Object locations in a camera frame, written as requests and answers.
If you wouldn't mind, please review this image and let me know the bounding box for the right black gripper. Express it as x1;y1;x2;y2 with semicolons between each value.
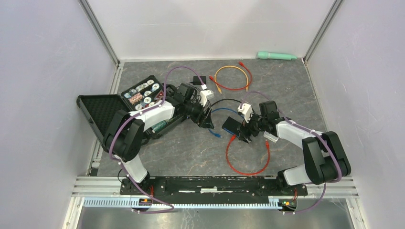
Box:
237;109;267;144

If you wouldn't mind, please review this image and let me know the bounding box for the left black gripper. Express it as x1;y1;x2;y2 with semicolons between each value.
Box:
183;98;214;130

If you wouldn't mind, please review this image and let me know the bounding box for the red ethernet cable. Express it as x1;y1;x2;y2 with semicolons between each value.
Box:
209;62;253;92
225;135;271;176

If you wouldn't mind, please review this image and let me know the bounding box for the blue ethernet cable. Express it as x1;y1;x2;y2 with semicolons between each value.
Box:
208;107;244;138

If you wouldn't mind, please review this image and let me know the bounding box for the black network switch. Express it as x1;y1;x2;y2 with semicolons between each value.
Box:
222;116;242;136

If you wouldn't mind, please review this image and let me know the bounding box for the black ethernet cable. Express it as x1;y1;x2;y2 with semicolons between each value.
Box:
210;98;243;109

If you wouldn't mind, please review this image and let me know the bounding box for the black power adapter with cord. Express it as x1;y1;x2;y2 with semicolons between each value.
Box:
189;75;207;86

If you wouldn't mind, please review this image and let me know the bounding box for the yellow ethernet cable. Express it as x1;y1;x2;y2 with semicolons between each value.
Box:
214;65;250;95

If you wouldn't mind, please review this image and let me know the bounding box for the white plastic box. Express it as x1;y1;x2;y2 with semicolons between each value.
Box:
263;132;279;143

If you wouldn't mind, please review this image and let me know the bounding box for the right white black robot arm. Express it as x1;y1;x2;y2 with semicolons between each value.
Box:
237;101;351;195

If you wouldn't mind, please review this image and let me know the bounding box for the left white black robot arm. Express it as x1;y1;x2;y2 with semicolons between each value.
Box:
103;83;214;195

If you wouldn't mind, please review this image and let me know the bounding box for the black poker chip case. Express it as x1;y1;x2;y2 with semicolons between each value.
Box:
76;75;193;161

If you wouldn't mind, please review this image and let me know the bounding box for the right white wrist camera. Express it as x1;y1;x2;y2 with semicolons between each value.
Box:
237;103;254;123

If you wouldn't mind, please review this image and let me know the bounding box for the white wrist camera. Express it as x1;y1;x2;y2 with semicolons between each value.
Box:
237;103;254;123
199;90;214;106

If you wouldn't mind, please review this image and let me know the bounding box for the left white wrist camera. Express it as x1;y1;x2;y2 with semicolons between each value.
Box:
199;90;214;106

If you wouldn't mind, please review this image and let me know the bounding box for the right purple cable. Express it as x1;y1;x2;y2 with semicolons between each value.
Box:
240;91;343;216

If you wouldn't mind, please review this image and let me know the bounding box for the purple cable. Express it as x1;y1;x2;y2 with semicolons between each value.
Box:
108;65;207;215
240;91;343;216

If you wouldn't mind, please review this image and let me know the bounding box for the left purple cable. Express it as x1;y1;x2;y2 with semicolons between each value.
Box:
108;65;207;215

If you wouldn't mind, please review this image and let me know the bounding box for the white slotted cable duct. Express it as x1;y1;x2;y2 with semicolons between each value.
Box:
83;197;282;210

